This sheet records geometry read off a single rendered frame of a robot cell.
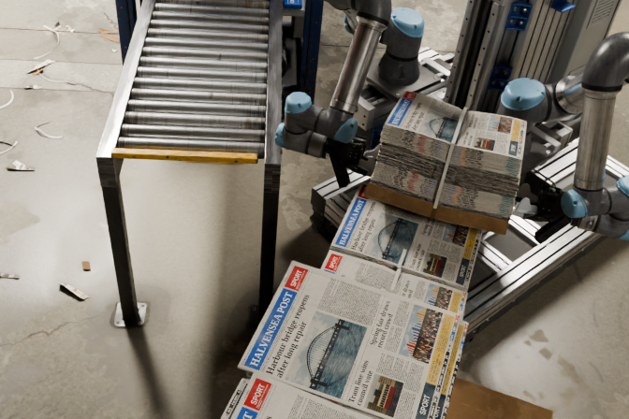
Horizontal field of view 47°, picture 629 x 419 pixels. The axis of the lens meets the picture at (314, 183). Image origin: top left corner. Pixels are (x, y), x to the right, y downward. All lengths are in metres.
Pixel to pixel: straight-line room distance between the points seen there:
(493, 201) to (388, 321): 0.57
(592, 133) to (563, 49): 0.71
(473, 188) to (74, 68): 2.68
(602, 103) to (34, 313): 2.07
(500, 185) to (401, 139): 0.28
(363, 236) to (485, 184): 0.35
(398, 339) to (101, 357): 1.50
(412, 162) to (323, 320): 0.61
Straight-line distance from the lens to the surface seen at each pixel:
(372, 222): 1.98
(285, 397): 1.34
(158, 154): 2.17
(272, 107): 2.39
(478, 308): 2.67
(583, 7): 2.53
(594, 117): 1.93
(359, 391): 1.36
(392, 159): 1.90
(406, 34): 2.45
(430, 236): 1.98
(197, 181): 3.29
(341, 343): 1.42
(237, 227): 3.08
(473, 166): 1.87
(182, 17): 2.89
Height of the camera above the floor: 2.22
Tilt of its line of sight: 42 degrees down
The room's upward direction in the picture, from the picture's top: 6 degrees clockwise
